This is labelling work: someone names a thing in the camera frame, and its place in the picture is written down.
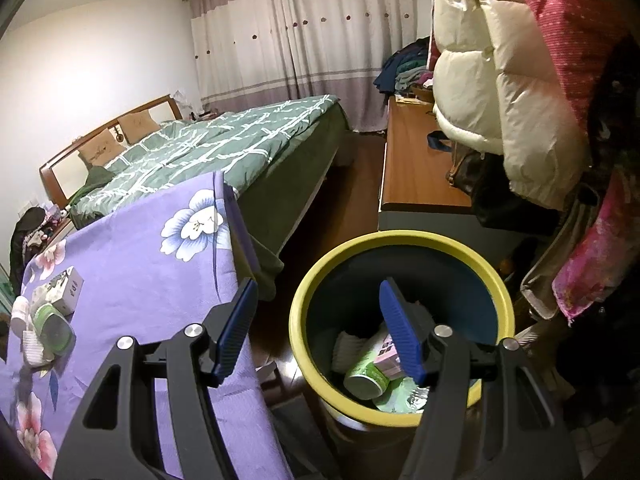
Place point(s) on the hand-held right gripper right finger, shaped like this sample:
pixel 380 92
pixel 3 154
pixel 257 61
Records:
pixel 400 335

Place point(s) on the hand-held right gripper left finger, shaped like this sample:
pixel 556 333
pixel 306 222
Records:
pixel 235 335

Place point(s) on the pink box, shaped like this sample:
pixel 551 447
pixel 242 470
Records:
pixel 387 357

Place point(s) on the white green printed cup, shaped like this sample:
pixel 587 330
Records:
pixel 367 375

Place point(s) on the white green wrapper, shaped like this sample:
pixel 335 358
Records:
pixel 405 395

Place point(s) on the yellow rimmed trash bin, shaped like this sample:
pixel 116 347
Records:
pixel 450 280

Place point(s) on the purple floral cloth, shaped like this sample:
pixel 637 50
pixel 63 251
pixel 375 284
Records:
pixel 150 285

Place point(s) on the beige cloth bag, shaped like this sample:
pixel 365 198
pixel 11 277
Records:
pixel 550 280

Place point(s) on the dark green bed sheet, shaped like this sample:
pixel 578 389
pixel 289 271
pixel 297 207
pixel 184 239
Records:
pixel 300 185

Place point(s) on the wooden dresser top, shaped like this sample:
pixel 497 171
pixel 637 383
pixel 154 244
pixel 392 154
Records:
pixel 415 170

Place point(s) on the small cream carton box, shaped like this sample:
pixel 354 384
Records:
pixel 67 290

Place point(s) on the brown leather bag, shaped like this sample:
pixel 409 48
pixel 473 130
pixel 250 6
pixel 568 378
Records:
pixel 470 175

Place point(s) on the green lidded round container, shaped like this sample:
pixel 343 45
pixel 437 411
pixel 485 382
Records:
pixel 52 330

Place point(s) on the green checked quilt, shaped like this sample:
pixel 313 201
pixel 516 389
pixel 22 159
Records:
pixel 200 145

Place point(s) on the dark green garment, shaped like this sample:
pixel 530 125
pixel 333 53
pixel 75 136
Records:
pixel 95 180

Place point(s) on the white bottle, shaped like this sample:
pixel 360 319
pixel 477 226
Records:
pixel 21 310

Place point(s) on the pink floral cloth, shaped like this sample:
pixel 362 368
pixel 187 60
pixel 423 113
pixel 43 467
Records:
pixel 600 250

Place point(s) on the brown pillow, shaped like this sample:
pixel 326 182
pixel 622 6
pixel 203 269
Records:
pixel 100 147
pixel 137 125

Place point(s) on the pile of dark clothes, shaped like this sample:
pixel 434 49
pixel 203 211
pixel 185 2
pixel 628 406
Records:
pixel 22 240

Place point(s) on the wooden bed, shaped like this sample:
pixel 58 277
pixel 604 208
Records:
pixel 60 170

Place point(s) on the heap of mixed clothes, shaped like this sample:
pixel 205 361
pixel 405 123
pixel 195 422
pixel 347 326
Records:
pixel 405 70

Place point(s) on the white puffer jacket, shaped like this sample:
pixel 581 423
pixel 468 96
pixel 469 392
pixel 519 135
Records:
pixel 500 85

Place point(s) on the pink beige curtain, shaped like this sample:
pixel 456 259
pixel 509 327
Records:
pixel 300 35

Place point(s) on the pink dotted garment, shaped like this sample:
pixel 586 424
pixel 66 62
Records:
pixel 570 25

